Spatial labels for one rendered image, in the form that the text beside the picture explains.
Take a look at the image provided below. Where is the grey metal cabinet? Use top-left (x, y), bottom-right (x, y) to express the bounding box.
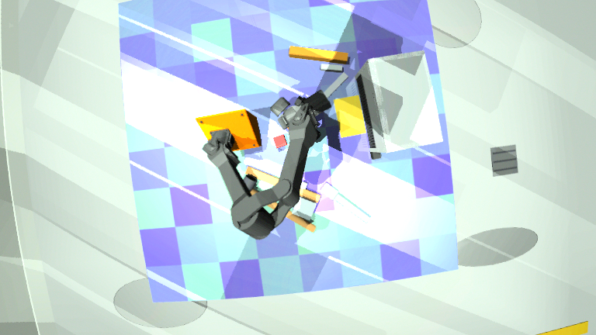
top-left (334, 50), bottom-right (443, 160)

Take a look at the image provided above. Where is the orange bar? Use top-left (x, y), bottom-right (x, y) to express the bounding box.
top-left (245, 166), bottom-right (321, 202)

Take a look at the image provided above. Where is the brown cylinder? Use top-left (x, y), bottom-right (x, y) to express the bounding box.
top-left (324, 72), bottom-right (348, 98)

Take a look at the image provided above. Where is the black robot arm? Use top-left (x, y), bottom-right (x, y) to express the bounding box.
top-left (202, 90), bottom-right (331, 240)

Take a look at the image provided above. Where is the yellow bar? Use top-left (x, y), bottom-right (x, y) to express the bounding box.
top-left (289, 46), bottom-right (348, 64)

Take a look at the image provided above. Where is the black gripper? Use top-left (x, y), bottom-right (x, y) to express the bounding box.
top-left (270, 96), bottom-right (321, 141)

